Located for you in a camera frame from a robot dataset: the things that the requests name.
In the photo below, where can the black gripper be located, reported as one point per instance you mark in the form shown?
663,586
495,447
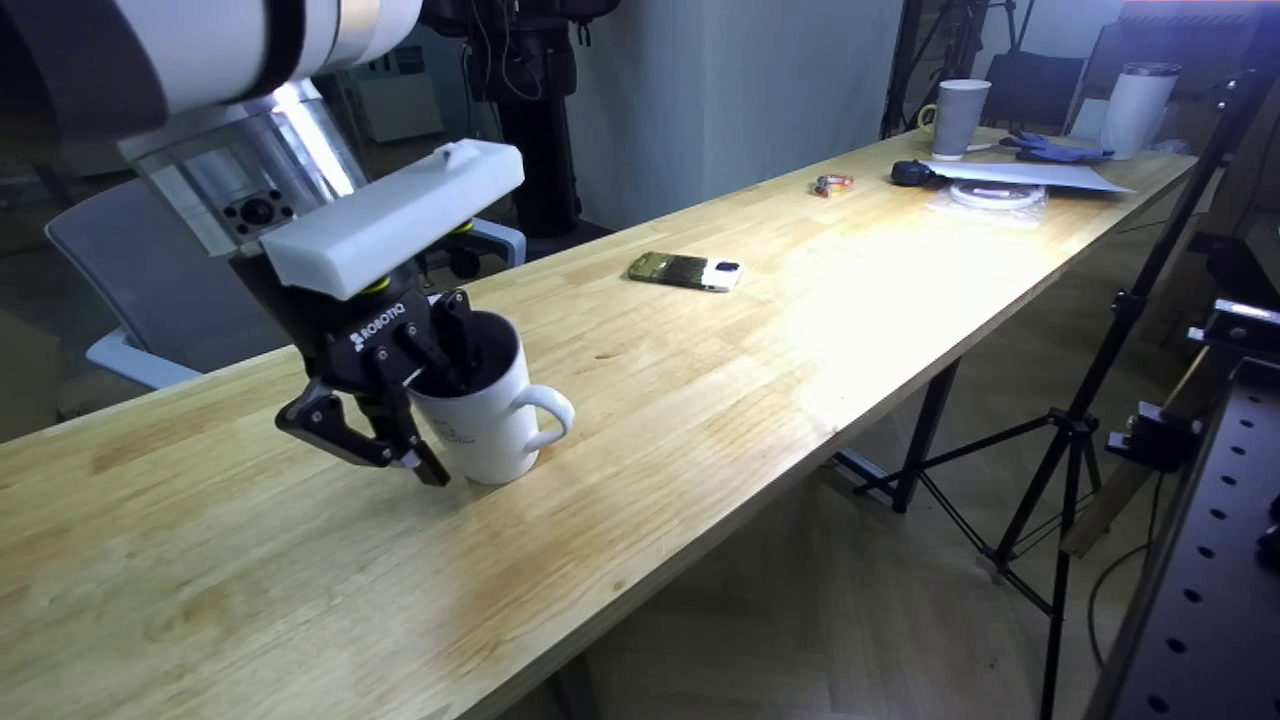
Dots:
365,333

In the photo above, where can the white ceramic mug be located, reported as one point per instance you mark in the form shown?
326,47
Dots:
501,433

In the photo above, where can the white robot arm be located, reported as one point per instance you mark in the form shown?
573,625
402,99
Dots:
226,53

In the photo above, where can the grey office chair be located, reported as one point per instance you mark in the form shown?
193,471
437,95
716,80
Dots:
144,280

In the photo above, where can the smartphone with forest case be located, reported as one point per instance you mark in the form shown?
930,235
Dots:
676,271

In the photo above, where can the black table leg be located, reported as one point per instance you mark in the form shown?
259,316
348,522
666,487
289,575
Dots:
927,433

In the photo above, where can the black computer mouse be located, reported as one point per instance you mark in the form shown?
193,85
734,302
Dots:
911,172

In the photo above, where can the grey tall cup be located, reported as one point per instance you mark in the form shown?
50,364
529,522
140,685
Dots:
963,118

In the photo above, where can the white round disc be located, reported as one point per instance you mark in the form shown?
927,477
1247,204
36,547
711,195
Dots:
998,202

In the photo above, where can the grey closed laptop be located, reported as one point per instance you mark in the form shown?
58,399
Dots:
1027,172

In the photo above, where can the black monitor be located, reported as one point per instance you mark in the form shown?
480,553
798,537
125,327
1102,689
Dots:
1029,91

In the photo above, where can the blue cloth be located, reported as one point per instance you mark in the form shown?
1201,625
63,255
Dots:
1059,147

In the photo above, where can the black tripod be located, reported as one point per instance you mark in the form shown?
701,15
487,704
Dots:
1127,306

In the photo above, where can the black clamp block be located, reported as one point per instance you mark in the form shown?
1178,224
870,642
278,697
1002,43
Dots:
1155,438

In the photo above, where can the white paper towel roll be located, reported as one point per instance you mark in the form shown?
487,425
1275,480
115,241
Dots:
1137,112

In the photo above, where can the black perforated breadboard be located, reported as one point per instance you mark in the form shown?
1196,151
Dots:
1213,586

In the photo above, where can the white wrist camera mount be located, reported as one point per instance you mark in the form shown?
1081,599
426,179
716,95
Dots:
384,214

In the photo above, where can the black pedestal machine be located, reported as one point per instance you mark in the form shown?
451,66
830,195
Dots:
547,95

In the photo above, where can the grey metal bracket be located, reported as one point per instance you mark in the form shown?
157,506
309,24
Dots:
1240,327

